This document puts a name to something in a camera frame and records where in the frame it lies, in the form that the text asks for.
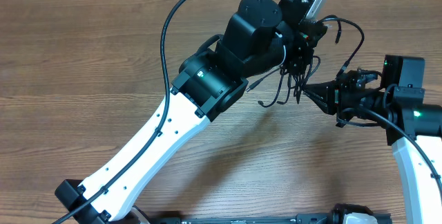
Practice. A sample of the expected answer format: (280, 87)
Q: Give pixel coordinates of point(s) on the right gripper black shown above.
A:
(331, 97)

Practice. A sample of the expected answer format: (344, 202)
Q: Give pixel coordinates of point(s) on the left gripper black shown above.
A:
(304, 49)

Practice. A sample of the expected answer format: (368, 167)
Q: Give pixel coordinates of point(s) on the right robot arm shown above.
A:
(393, 100)

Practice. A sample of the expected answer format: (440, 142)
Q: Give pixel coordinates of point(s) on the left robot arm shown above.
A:
(195, 98)

